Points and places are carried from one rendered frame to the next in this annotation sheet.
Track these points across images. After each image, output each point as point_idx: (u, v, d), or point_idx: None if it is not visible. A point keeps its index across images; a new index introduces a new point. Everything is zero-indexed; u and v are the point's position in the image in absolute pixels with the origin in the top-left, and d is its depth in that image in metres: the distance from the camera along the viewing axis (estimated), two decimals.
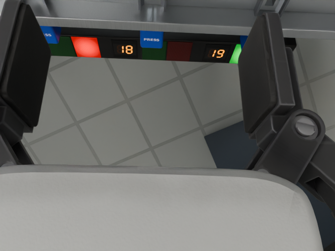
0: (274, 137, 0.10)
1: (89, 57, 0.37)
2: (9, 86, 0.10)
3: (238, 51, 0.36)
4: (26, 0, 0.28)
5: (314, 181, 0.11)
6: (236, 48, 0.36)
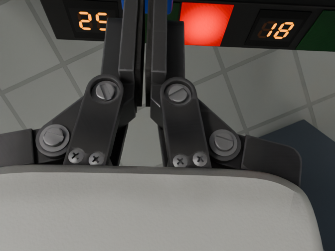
0: (163, 122, 0.10)
1: (198, 45, 0.20)
2: (140, 63, 0.10)
3: None
4: None
5: (202, 163, 0.11)
6: None
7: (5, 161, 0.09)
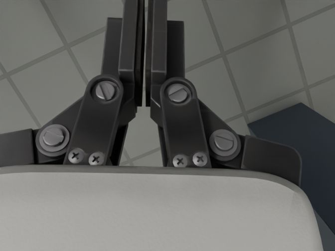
0: (163, 122, 0.10)
1: None
2: (140, 63, 0.10)
3: None
4: None
5: (202, 163, 0.11)
6: None
7: (5, 161, 0.09)
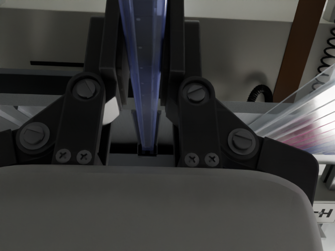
0: (178, 119, 0.10)
1: None
2: (122, 62, 0.10)
3: None
4: None
5: (218, 160, 0.11)
6: None
7: None
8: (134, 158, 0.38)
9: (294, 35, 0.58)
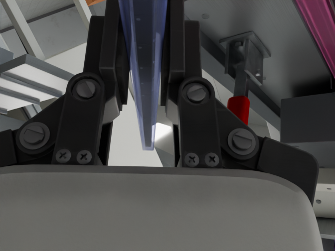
0: (178, 119, 0.10)
1: None
2: (122, 62, 0.10)
3: None
4: None
5: (217, 160, 0.11)
6: None
7: None
8: None
9: None
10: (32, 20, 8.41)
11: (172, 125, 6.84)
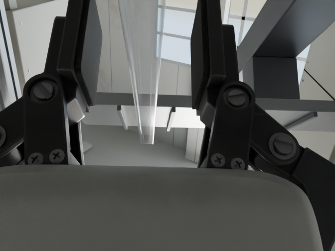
0: (214, 118, 0.10)
1: None
2: (82, 62, 0.10)
3: None
4: None
5: (252, 160, 0.11)
6: None
7: None
8: None
9: None
10: None
11: None
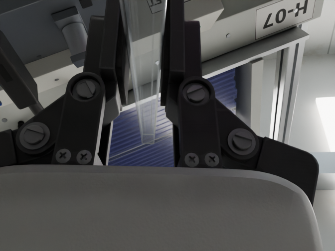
0: (178, 119, 0.10)
1: None
2: (122, 62, 0.10)
3: None
4: None
5: (217, 160, 0.11)
6: None
7: None
8: None
9: None
10: None
11: None
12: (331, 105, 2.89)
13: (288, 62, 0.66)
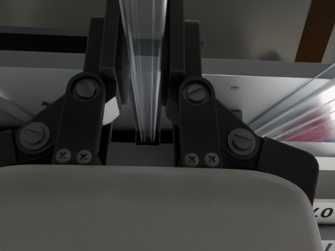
0: (178, 119, 0.10)
1: None
2: (122, 62, 0.10)
3: None
4: None
5: (217, 160, 0.11)
6: None
7: None
8: (131, 147, 0.31)
9: (315, 10, 0.51)
10: None
11: None
12: None
13: None
